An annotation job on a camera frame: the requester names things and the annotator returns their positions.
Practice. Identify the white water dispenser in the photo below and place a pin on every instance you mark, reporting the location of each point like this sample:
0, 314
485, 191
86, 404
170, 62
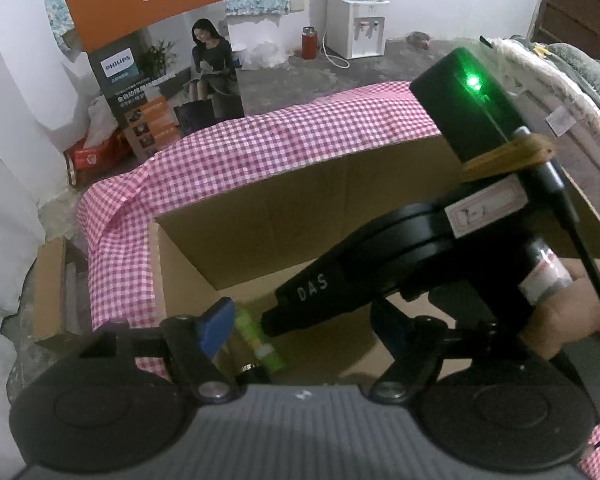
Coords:
345, 25

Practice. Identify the small wooden stool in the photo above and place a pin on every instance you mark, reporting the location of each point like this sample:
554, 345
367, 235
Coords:
50, 285

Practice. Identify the red thermos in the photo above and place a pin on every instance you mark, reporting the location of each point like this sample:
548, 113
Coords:
310, 42

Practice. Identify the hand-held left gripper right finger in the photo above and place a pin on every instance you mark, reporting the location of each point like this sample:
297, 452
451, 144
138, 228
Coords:
392, 332

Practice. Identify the white quilted mattress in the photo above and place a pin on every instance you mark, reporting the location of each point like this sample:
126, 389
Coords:
555, 95

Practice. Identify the white plastic bag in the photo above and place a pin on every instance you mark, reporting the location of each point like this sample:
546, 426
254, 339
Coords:
265, 55
100, 120

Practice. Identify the pink checkered cloth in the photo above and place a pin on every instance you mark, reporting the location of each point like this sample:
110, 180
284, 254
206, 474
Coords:
230, 155

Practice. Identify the person's right hand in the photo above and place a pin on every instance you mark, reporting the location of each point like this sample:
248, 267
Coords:
565, 320

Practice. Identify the slippers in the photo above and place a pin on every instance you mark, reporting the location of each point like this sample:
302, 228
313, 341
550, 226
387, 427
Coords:
420, 39

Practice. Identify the white curtain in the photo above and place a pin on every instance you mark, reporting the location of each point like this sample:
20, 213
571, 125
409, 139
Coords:
10, 185

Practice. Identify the white bucket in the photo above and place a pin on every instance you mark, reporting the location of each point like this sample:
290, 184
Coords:
239, 57

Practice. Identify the brown cardboard box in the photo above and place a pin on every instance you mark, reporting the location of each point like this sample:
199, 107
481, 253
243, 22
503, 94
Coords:
280, 210

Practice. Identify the green glue stick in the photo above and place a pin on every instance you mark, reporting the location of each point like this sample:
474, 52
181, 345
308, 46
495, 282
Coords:
267, 355

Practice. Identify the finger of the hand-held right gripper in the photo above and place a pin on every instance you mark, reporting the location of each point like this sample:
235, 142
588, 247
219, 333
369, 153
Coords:
290, 322

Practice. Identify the wall socket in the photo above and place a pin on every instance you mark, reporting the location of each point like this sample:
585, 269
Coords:
297, 5

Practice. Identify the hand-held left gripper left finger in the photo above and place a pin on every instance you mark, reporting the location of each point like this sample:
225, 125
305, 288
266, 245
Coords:
212, 327

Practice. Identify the grey blanket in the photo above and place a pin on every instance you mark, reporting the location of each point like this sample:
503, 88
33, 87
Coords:
580, 75

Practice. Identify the tall printed carton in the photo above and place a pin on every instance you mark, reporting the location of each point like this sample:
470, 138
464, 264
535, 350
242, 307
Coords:
170, 60

